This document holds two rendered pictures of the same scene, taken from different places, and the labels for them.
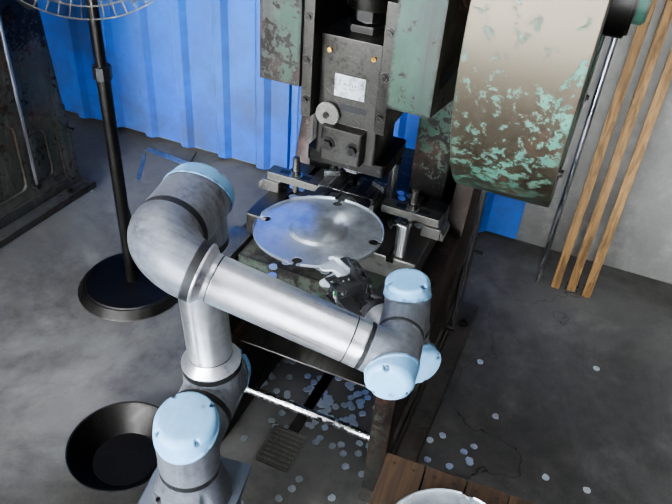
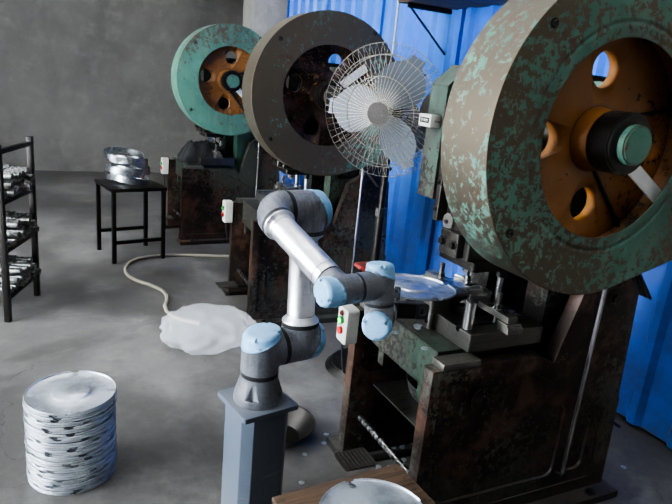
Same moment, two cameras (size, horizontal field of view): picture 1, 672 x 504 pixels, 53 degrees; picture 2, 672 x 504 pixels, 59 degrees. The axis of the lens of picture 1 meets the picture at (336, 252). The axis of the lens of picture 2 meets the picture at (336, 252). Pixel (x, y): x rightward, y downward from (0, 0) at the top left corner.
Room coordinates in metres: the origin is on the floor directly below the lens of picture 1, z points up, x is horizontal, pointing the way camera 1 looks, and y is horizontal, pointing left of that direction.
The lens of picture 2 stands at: (-0.30, -1.01, 1.42)
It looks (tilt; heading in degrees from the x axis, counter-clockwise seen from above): 16 degrees down; 43
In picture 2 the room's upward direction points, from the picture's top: 6 degrees clockwise
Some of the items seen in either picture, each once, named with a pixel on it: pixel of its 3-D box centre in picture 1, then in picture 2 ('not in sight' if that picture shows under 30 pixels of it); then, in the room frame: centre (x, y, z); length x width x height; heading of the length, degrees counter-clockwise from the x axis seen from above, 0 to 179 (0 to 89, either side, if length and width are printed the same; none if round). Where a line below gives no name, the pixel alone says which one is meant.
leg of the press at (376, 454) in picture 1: (449, 285); (536, 402); (1.50, -0.33, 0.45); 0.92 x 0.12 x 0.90; 159
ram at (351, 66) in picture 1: (356, 92); (470, 212); (1.42, -0.01, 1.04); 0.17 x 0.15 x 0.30; 159
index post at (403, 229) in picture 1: (401, 237); (469, 314); (1.28, -0.15, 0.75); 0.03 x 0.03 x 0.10; 69
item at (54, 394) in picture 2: not in sight; (71, 391); (0.45, 0.84, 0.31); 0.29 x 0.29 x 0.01
